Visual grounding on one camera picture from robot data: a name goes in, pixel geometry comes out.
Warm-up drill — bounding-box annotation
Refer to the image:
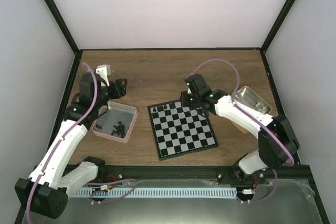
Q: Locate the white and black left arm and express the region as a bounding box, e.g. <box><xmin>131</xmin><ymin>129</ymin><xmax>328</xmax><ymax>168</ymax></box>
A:
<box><xmin>15</xmin><ymin>73</ymin><xmax>128</xmax><ymax>223</ymax></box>

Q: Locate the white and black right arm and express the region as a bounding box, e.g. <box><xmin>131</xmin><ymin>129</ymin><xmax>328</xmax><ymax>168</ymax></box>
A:
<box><xmin>180</xmin><ymin>74</ymin><xmax>300</xmax><ymax>184</ymax></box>

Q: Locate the pile of black chess pieces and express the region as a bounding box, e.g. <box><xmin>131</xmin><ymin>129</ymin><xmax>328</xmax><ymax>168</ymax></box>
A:
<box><xmin>95</xmin><ymin>121</ymin><xmax>125</xmax><ymax>138</ymax></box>

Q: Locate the pile of white chess pieces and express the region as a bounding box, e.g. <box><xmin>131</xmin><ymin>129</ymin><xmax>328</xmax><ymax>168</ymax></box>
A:
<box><xmin>254</xmin><ymin>102</ymin><xmax>269</xmax><ymax>114</ymax></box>

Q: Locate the black and silver chessboard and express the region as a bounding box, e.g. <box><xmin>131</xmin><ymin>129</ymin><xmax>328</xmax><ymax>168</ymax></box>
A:
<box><xmin>148</xmin><ymin>100</ymin><xmax>218</xmax><ymax>161</ymax></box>

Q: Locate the pink tray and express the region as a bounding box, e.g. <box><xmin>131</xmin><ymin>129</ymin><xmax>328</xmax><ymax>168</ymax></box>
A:
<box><xmin>92</xmin><ymin>101</ymin><xmax>138</xmax><ymax>143</ymax></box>

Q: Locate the gold metal tin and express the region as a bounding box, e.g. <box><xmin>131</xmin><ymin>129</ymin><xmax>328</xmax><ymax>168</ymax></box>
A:
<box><xmin>232</xmin><ymin>86</ymin><xmax>272</xmax><ymax>133</ymax></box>

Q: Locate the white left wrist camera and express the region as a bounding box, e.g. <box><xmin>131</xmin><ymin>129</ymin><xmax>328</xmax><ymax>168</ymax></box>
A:
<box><xmin>95</xmin><ymin>65</ymin><xmax>111</xmax><ymax>87</ymax></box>

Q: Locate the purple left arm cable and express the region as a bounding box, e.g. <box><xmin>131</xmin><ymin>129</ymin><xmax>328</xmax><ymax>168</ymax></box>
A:
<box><xmin>25</xmin><ymin>62</ymin><xmax>100</xmax><ymax>223</ymax></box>

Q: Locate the light blue slotted cable duct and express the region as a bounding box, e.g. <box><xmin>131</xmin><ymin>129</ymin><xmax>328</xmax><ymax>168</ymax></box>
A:
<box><xmin>73</xmin><ymin>187</ymin><xmax>237</xmax><ymax>199</ymax></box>

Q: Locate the black frame post left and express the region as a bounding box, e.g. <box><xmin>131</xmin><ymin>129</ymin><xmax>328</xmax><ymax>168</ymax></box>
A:
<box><xmin>44</xmin><ymin>0</ymin><xmax>79</xmax><ymax>55</ymax></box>

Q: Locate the black frame post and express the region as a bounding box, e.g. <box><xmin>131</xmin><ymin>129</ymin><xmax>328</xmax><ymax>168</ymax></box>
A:
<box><xmin>260</xmin><ymin>0</ymin><xmax>296</xmax><ymax>53</ymax></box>
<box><xmin>44</xmin><ymin>0</ymin><xmax>79</xmax><ymax>55</ymax></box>

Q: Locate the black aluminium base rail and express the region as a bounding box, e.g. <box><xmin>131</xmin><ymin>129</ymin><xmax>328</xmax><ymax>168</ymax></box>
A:
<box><xmin>31</xmin><ymin>165</ymin><xmax>312</xmax><ymax>185</ymax></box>

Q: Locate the black frame post right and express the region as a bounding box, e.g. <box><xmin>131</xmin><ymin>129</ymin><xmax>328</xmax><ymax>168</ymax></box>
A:
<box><xmin>260</xmin><ymin>0</ymin><xmax>296</xmax><ymax>53</ymax></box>

